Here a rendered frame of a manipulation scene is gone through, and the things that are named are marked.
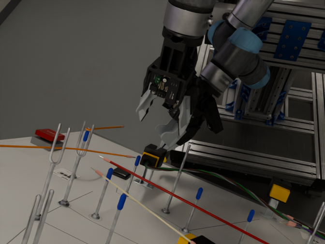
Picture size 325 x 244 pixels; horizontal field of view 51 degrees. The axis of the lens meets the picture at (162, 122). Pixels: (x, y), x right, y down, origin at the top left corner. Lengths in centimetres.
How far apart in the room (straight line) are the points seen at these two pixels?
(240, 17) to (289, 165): 110
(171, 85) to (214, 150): 128
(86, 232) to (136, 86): 196
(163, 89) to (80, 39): 229
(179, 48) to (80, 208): 31
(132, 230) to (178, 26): 33
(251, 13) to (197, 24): 40
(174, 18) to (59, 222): 36
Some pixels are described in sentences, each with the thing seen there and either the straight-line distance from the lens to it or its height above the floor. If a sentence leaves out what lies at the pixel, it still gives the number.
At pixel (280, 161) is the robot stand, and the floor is 23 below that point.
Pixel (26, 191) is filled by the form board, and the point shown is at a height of 125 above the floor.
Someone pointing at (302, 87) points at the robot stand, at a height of 21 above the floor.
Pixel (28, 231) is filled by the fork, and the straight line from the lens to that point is 27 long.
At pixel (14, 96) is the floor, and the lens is 256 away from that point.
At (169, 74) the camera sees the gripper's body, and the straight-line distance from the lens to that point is 57.
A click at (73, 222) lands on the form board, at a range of 54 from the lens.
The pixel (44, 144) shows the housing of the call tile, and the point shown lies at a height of 111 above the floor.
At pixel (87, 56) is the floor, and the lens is 270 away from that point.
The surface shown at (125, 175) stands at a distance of 78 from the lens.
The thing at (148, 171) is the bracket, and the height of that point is 107.
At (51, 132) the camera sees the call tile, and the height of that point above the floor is 110.
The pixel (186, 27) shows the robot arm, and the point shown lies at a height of 142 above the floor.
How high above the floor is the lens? 176
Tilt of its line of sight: 53 degrees down
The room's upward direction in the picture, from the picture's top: straight up
